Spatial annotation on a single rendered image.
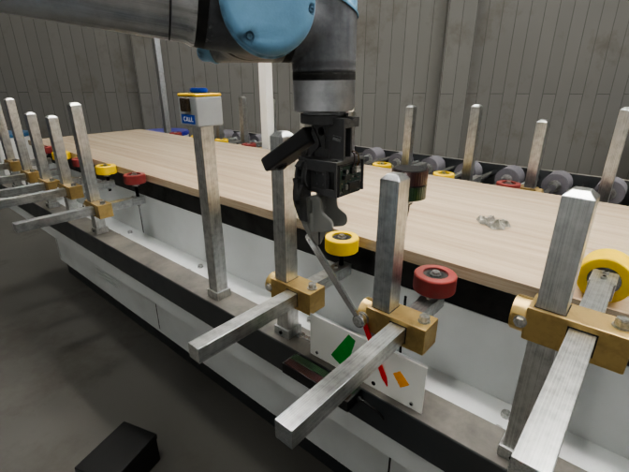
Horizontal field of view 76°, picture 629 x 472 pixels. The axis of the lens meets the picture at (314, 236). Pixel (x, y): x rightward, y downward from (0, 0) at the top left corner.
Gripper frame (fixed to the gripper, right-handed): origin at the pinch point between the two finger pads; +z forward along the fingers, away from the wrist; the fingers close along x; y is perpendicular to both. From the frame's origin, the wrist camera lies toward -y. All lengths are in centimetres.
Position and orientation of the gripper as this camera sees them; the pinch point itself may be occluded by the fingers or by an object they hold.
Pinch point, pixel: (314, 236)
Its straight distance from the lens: 67.9
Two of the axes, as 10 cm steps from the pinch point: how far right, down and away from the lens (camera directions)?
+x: 6.5, -2.8, 7.0
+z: 0.1, 9.3, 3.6
